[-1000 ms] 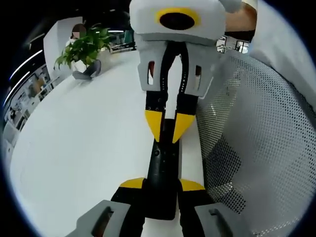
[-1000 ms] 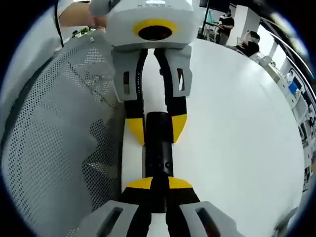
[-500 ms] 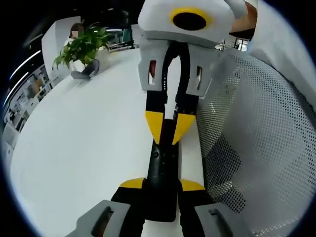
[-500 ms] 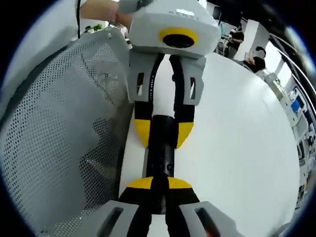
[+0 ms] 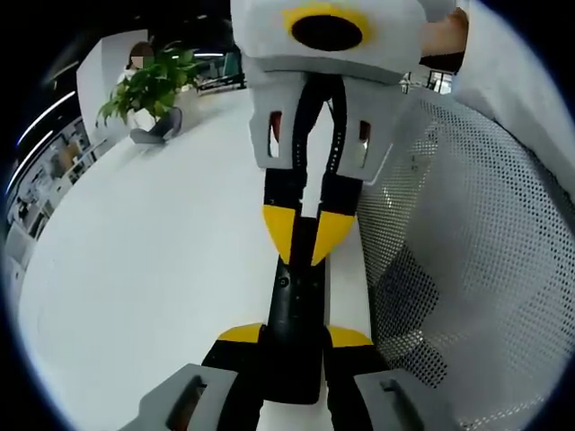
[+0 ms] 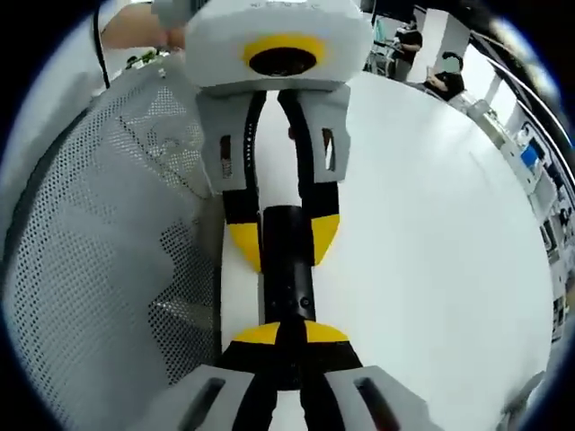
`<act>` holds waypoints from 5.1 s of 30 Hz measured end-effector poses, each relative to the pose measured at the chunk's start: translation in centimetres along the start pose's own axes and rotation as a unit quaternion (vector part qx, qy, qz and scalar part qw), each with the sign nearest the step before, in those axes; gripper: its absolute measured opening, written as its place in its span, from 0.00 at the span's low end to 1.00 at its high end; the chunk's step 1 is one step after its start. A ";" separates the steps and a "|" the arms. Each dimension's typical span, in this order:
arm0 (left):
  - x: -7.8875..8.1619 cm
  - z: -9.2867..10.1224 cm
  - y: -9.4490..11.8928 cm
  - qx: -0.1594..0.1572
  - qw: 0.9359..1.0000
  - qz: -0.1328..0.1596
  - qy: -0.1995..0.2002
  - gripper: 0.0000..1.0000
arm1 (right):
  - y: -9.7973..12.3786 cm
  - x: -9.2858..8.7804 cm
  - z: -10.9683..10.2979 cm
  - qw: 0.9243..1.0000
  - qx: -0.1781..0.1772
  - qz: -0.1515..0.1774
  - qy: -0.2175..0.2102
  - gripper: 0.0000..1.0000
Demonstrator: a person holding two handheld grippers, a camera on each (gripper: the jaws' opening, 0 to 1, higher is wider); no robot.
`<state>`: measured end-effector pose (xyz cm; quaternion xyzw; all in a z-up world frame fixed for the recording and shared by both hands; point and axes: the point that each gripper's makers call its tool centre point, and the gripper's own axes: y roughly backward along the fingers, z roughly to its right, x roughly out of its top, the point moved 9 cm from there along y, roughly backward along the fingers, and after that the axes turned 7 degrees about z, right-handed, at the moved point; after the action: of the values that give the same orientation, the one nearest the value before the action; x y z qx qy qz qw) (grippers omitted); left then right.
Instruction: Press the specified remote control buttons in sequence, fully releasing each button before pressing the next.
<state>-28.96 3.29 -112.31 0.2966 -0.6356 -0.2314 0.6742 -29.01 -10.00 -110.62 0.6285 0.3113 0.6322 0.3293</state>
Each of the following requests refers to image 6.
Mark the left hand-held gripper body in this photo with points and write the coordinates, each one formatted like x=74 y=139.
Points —
x=215 y=49

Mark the black remote control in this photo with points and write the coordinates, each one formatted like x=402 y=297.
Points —
x=287 y=251

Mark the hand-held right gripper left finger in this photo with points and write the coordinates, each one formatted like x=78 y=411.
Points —
x=211 y=399

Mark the metal floor stand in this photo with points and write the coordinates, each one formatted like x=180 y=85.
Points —
x=382 y=45

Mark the blue box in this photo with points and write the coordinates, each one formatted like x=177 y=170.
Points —
x=532 y=155

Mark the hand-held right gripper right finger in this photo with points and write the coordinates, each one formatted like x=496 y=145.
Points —
x=359 y=399

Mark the grey mesh office chair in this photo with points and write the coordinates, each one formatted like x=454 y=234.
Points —
x=90 y=224

